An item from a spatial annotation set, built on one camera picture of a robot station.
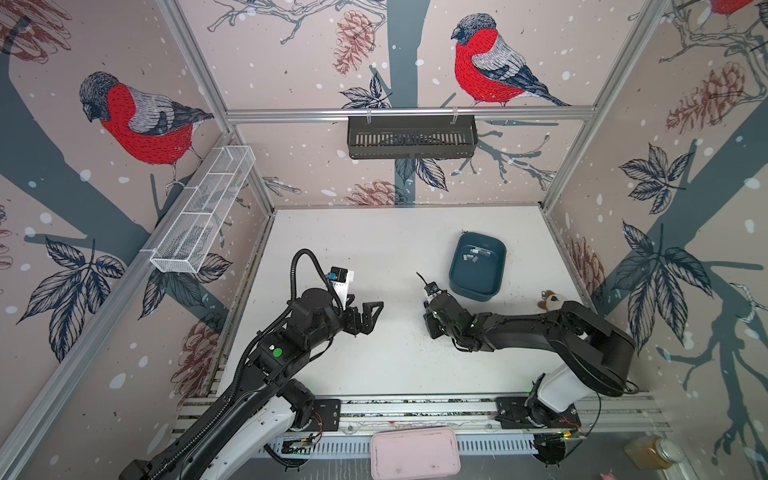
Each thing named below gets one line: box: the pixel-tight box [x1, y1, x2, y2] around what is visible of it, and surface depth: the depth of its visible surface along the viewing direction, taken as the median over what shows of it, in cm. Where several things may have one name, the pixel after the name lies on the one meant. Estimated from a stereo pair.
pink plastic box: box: [370, 426, 461, 480], surface depth 68 cm
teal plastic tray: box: [449, 231, 507, 302], surface depth 103 cm
